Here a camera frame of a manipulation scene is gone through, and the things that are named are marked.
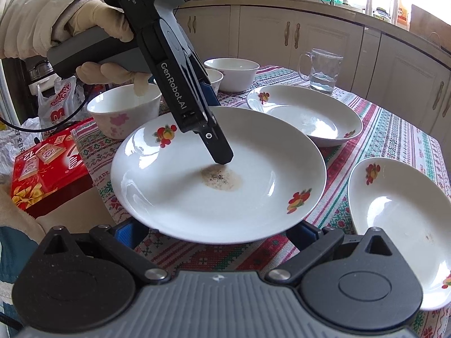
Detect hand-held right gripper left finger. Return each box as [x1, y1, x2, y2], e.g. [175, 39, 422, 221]
[44, 218, 169, 285]

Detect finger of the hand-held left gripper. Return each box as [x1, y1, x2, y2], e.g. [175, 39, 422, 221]
[183, 48, 222, 108]
[139, 20, 234, 165]

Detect cream kitchen cabinets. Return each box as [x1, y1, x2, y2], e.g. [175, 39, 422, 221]
[174, 0, 451, 198]

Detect plastic bag with red print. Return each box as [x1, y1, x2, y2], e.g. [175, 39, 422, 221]
[37, 75, 89, 131]

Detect orange packet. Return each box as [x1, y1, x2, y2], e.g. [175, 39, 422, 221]
[396, 0, 411, 31]

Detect stained white fruit-print plate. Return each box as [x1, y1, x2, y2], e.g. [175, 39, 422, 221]
[111, 106, 327, 244]

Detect crinkled white printed bag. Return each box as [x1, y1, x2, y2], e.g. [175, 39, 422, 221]
[0, 118, 40, 177]

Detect patterned red green tablecloth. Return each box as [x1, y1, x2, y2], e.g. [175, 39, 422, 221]
[72, 65, 445, 338]

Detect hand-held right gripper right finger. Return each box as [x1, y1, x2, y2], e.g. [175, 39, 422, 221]
[266, 221, 392, 286]

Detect white pink-flower bowl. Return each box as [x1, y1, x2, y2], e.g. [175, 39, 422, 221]
[87, 85, 163, 141]

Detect black cable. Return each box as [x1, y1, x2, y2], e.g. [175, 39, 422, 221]
[0, 113, 48, 134]

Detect cream fluffy cloth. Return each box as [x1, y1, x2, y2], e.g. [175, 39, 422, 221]
[0, 179, 46, 244]

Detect clear glass mug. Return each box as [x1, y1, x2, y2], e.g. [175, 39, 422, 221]
[299, 47, 344, 94]

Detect person's left hand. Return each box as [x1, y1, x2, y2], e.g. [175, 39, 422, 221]
[66, 2, 151, 98]

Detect red gift box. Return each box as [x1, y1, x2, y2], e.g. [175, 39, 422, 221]
[10, 118, 94, 219]

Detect steel pot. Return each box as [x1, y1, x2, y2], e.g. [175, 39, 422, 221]
[27, 60, 54, 82]

